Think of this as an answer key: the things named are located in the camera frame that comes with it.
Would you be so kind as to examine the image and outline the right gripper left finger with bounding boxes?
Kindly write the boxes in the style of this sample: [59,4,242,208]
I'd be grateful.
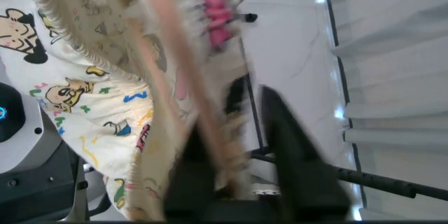
[164,76,248,221]

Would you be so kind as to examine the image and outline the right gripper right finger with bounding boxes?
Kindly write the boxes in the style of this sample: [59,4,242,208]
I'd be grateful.
[260,85,351,221]

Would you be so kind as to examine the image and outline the pink clothes hanger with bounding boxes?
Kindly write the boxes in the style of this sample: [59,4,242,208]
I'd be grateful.
[101,0,249,200]

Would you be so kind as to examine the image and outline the cream printed garment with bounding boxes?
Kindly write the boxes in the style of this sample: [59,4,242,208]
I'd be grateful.
[0,0,255,222]

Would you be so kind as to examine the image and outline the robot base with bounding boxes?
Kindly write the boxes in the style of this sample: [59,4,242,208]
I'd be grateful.
[0,59,113,223]

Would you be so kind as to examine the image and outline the black clothes rack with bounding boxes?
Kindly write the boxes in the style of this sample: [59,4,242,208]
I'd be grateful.
[223,0,448,202]

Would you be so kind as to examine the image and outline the white curtain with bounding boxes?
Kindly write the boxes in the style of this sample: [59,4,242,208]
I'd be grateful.
[321,0,448,222]

